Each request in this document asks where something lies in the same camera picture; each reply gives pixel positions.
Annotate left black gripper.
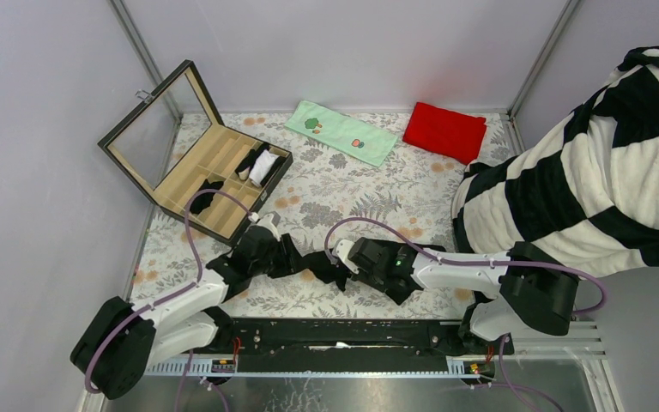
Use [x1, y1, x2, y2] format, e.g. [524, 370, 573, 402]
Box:
[251, 234, 311, 281]

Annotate black garment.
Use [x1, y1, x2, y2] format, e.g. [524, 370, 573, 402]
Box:
[298, 251, 353, 292]

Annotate black underwear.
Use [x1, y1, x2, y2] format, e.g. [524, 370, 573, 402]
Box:
[189, 179, 224, 215]

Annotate black wooden compartment box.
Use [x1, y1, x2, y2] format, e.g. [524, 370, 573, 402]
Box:
[98, 60, 293, 245]

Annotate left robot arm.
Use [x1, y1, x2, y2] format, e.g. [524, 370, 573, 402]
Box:
[70, 226, 301, 399]

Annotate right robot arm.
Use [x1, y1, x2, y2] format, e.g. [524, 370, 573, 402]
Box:
[332, 238, 579, 354]

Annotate black rolled sock in box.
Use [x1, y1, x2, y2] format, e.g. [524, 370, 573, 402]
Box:
[234, 142, 269, 181]

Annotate white rolled cloth in box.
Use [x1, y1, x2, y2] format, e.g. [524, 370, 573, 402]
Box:
[248, 150, 280, 187]

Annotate light green printed cloth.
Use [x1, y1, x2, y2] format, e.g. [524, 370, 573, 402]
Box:
[285, 100, 397, 167]

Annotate red folded cloth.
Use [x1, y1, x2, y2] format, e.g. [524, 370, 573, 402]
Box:
[402, 102, 487, 165]

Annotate black white checkered blanket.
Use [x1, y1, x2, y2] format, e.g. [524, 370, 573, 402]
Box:
[450, 45, 659, 277]

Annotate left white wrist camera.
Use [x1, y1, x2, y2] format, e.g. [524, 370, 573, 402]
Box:
[249, 212, 281, 240]

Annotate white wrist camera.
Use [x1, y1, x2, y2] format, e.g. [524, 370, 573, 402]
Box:
[331, 239, 357, 271]
[249, 212, 281, 240]

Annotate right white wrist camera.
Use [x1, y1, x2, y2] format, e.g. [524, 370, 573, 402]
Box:
[331, 239, 357, 271]

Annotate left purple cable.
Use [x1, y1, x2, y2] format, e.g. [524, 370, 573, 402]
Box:
[83, 188, 260, 395]

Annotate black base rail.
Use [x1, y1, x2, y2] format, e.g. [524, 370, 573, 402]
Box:
[200, 318, 514, 373]

